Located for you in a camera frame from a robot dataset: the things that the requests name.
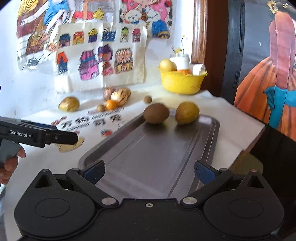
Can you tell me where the large yellow-green mango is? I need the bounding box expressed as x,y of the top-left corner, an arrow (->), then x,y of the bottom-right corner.
58,96 -> 80,113

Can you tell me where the small brown round fruit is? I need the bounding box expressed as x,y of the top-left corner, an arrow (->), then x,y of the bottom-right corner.
96,104 -> 106,113

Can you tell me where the orange tangerine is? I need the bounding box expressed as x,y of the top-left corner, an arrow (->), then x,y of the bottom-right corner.
105,99 -> 118,111

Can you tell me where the small striped pepino melon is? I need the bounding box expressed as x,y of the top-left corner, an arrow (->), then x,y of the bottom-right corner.
103,87 -> 116,101

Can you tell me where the round yellow-green mango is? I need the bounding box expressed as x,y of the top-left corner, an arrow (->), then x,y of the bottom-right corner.
175,102 -> 200,125

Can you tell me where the large striped pepino melon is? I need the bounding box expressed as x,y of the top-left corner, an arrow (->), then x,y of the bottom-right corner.
110,88 -> 131,106

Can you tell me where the brown kiwi fruit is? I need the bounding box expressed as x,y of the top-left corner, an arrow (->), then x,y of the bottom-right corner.
144,103 -> 170,125

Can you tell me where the small brown longan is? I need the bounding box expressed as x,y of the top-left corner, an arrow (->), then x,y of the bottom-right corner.
144,96 -> 152,104

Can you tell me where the person's left hand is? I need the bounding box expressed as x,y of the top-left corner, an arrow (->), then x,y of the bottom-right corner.
0,147 -> 26,185

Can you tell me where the green stool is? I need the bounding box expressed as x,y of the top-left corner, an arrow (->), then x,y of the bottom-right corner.
229,151 -> 263,175

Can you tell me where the white printed table cloth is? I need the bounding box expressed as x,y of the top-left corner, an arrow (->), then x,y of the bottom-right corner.
1,87 -> 264,240

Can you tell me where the metal baking tray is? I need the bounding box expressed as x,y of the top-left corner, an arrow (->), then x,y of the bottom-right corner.
78,111 -> 220,200

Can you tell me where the black door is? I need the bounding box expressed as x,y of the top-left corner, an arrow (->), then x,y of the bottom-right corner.
219,0 -> 296,149

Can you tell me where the houses drawing paper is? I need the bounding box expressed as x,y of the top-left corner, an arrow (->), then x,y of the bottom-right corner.
53,22 -> 147,93

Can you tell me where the yellow plastic bowl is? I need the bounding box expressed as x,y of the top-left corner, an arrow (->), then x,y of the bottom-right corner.
159,68 -> 208,95

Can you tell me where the girl in orange dress poster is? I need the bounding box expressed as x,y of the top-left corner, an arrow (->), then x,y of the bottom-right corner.
234,1 -> 295,140

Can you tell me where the white paper roll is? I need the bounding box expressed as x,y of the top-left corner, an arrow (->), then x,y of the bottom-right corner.
192,64 -> 206,76

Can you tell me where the boy with fan drawing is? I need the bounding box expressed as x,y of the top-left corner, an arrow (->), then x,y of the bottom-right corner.
16,0 -> 115,70

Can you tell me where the white jar with flowers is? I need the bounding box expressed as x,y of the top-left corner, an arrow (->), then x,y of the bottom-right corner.
170,34 -> 190,71

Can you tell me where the yellow pear in bowl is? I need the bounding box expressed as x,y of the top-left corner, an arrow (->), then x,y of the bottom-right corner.
159,59 -> 177,72

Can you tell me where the girl with bear drawing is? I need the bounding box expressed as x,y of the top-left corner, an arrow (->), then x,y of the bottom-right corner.
119,0 -> 173,39

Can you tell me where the brown wooden door frame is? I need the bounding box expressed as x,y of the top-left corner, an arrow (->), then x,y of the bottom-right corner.
191,0 -> 208,64

